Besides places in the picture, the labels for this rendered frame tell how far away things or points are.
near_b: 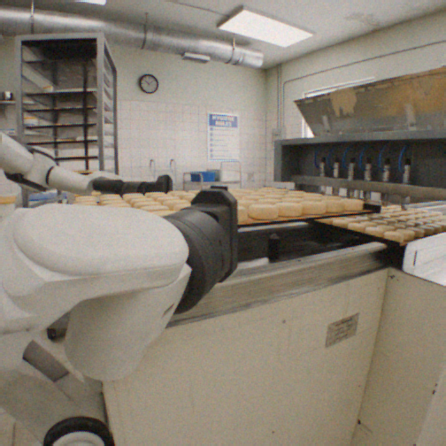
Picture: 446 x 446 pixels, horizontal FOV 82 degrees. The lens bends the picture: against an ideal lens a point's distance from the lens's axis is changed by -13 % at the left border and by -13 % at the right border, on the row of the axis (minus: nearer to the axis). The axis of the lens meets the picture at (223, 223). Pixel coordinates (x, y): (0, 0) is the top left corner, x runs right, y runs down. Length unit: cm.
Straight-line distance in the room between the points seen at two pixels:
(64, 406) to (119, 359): 49
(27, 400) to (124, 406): 22
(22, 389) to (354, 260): 74
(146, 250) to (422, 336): 74
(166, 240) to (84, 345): 10
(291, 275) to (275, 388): 26
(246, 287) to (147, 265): 38
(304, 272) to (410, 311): 33
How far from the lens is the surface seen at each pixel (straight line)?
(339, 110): 99
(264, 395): 69
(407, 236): 86
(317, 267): 62
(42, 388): 68
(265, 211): 48
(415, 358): 87
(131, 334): 21
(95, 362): 23
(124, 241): 17
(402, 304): 83
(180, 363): 53
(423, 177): 85
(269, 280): 55
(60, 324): 203
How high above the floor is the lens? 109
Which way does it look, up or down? 12 degrees down
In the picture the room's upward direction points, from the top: straight up
